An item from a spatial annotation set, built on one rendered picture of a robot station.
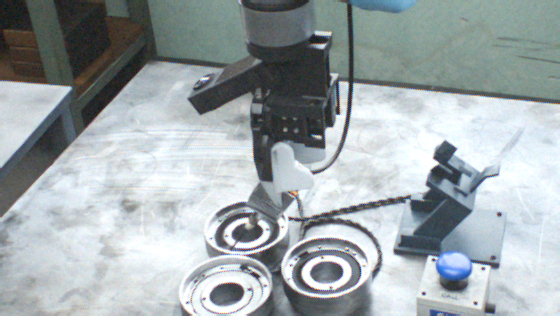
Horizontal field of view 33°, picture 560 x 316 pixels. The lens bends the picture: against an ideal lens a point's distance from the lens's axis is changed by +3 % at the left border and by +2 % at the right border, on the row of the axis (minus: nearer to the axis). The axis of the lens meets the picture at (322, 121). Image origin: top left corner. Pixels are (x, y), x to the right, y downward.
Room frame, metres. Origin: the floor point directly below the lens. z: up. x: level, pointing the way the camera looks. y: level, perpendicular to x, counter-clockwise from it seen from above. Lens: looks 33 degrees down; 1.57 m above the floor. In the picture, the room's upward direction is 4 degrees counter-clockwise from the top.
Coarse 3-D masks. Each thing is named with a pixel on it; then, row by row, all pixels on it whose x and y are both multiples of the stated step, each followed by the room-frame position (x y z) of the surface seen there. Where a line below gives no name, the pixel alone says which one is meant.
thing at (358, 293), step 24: (312, 240) 0.87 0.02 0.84; (336, 240) 0.87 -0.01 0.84; (288, 264) 0.84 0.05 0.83; (312, 264) 0.84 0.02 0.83; (336, 264) 0.84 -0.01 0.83; (360, 264) 0.83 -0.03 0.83; (288, 288) 0.80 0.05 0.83; (360, 288) 0.79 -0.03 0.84; (312, 312) 0.78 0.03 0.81; (336, 312) 0.77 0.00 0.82
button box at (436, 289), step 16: (432, 256) 0.82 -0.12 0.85; (432, 272) 0.80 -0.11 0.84; (480, 272) 0.79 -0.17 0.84; (432, 288) 0.77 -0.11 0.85; (448, 288) 0.77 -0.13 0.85; (464, 288) 0.77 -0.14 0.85; (480, 288) 0.77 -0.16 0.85; (432, 304) 0.75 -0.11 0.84; (448, 304) 0.75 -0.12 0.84; (464, 304) 0.74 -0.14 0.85; (480, 304) 0.74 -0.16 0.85
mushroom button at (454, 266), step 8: (440, 256) 0.79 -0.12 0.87; (448, 256) 0.79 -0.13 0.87; (456, 256) 0.79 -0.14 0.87; (464, 256) 0.79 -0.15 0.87; (440, 264) 0.78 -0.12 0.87; (448, 264) 0.78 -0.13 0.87; (456, 264) 0.77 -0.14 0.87; (464, 264) 0.77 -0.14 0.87; (472, 264) 0.78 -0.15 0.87; (440, 272) 0.77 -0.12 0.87; (448, 272) 0.77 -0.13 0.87; (456, 272) 0.76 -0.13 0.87; (464, 272) 0.77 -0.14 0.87; (456, 280) 0.76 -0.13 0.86
